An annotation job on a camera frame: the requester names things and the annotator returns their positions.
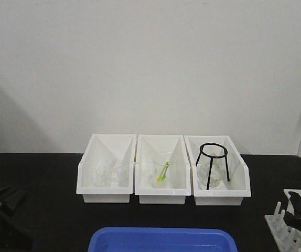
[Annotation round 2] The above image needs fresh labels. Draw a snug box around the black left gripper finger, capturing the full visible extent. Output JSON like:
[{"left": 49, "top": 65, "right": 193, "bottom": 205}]
[{"left": 0, "top": 186, "right": 27, "bottom": 213}]

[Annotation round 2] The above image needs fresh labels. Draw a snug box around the blue plastic tray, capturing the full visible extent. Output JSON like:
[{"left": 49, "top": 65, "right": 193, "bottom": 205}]
[{"left": 88, "top": 227, "right": 238, "bottom": 251}]

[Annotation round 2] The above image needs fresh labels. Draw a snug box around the middle white storage bin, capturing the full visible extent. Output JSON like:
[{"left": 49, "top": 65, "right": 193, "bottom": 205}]
[{"left": 134, "top": 134, "right": 191, "bottom": 205}]

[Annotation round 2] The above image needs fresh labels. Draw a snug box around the glassware in left bin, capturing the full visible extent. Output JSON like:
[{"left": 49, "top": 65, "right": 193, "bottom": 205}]
[{"left": 94, "top": 159, "right": 125, "bottom": 188}]

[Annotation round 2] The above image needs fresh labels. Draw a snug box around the glass flask under tripod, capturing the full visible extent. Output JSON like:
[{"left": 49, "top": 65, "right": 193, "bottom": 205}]
[{"left": 197, "top": 156, "right": 225, "bottom": 190}]

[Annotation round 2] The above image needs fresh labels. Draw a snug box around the white test tube rack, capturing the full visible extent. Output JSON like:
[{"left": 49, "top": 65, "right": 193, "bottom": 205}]
[{"left": 265, "top": 189, "right": 301, "bottom": 251}]

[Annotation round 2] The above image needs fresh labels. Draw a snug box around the black wire tripod stand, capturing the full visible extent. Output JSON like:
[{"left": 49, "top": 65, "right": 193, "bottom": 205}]
[{"left": 195, "top": 142, "right": 230, "bottom": 190}]

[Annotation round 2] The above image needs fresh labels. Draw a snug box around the right white storage bin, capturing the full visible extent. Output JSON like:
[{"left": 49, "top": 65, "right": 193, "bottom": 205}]
[{"left": 184, "top": 135, "right": 251, "bottom": 205}]

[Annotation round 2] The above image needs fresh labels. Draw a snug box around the beaker in middle bin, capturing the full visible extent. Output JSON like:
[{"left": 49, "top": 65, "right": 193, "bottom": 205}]
[{"left": 150, "top": 152, "right": 177, "bottom": 189}]

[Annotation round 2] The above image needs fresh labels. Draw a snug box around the left white storage bin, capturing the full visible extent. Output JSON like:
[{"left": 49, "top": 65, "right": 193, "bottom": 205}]
[{"left": 76, "top": 134, "right": 137, "bottom": 203}]

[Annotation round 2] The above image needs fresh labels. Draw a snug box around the white storage bin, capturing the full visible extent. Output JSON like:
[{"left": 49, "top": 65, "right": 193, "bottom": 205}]
[
  {"left": 134, "top": 134, "right": 191, "bottom": 205},
  {"left": 184, "top": 135, "right": 251, "bottom": 205},
  {"left": 76, "top": 134, "right": 137, "bottom": 203}
]

